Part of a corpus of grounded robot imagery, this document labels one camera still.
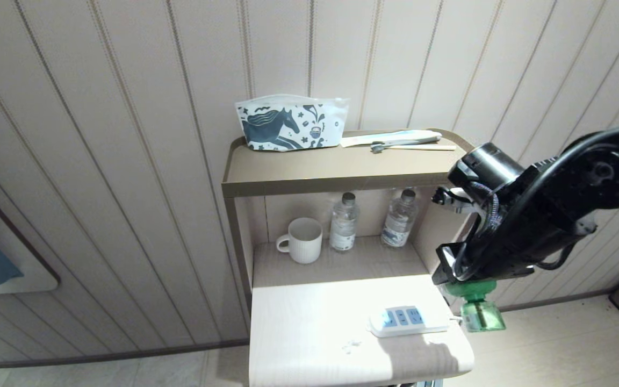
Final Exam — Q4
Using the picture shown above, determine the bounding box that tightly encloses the grey razor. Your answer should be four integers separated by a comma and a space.
371, 137, 442, 154

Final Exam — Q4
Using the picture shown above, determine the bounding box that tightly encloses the black cable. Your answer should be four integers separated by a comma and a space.
452, 125, 619, 280

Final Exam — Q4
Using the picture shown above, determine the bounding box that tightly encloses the beige bedside shelf unit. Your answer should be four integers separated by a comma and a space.
221, 128, 477, 387

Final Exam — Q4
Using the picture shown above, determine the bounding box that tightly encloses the green mosquito repellent device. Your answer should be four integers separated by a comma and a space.
445, 279, 507, 333

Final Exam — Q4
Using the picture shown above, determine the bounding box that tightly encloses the white ribbed mug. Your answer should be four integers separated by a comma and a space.
276, 217, 323, 264

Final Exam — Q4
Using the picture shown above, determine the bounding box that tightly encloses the white pouch with horse print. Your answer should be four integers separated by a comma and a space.
235, 95, 351, 152

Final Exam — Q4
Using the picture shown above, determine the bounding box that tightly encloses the white wrapped toothbrush pack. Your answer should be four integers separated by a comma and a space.
340, 130, 443, 148

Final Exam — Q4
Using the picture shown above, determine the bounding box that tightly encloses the wooden stick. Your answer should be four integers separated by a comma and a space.
389, 144, 457, 152

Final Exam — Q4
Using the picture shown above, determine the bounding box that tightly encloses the white power strip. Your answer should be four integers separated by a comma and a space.
368, 305, 450, 339

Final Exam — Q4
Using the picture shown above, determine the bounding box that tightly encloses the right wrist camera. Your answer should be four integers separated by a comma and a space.
431, 185, 477, 216

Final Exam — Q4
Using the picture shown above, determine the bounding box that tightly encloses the clear water bottle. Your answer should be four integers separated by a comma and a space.
329, 192, 359, 253
380, 189, 419, 249

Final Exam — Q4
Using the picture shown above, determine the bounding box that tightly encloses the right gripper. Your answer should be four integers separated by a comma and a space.
431, 209, 585, 286

